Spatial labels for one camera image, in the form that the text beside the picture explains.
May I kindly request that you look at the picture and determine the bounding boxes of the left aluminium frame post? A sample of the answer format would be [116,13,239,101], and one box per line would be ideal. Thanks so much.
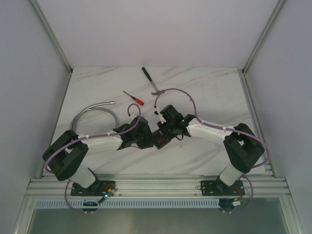
[29,0,73,75]

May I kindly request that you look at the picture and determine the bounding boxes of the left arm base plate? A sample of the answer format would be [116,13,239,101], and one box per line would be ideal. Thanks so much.
[71,180,116,196]

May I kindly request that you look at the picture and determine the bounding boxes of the aluminium front rail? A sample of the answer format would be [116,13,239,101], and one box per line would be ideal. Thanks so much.
[25,175,291,198]

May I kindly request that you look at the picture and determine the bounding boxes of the claw hammer black handle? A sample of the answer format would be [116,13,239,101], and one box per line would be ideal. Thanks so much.
[141,67,164,96]

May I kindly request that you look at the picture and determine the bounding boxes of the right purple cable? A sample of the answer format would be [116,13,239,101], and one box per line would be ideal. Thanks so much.
[154,87,271,215]

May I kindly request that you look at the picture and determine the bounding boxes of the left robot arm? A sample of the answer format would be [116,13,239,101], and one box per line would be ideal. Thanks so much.
[42,116,152,196]

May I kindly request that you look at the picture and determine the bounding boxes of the aluminium frame post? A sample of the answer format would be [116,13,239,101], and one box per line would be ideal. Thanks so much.
[242,0,287,76]
[29,0,73,75]

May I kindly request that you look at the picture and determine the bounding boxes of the flexible metal hose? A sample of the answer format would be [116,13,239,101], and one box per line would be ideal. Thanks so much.
[69,101,119,134]

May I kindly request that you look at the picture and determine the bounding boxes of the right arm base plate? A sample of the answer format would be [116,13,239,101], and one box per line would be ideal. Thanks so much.
[199,179,245,196]

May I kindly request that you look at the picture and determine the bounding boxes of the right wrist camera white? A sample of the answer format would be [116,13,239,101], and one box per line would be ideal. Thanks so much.
[154,106,166,124]

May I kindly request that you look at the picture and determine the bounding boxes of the red handled screwdriver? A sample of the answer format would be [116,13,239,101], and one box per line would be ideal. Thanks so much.
[123,91,144,106]

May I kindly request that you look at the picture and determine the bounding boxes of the slotted cable duct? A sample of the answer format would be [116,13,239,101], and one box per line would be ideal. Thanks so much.
[35,198,220,209]

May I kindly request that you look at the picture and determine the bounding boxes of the right aluminium frame post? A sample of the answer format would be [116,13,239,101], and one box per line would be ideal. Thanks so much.
[242,0,287,76]

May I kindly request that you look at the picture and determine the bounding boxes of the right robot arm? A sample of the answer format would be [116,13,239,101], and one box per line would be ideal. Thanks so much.
[156,105,264,195]

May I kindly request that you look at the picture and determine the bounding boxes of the black fuse box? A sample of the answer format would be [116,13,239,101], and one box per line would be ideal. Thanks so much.
[152,129,172,150]

